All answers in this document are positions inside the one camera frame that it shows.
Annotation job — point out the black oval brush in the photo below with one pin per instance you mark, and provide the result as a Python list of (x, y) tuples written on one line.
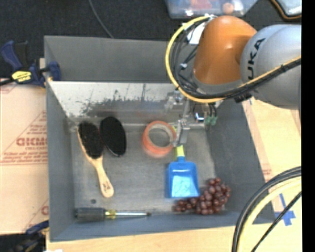
[(113, 136)]

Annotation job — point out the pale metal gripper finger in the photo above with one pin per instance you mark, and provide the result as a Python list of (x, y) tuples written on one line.
[(185, 134), (176, 136)]

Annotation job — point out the orange tape roll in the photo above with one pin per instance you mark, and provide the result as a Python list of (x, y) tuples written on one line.
[(149, 146)]

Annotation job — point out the bunch of red grapes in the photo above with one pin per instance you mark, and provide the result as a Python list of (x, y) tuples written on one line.
[(212, 198)]

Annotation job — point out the wooden brush with black bristles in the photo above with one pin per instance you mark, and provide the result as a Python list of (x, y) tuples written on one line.
[(93, 146)]

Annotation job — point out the brown cardboard board red print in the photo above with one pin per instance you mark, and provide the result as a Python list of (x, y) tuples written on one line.
[(21, 188)]

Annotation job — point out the grey metal bin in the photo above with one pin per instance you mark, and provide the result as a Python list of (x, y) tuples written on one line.
[(136, 182)]

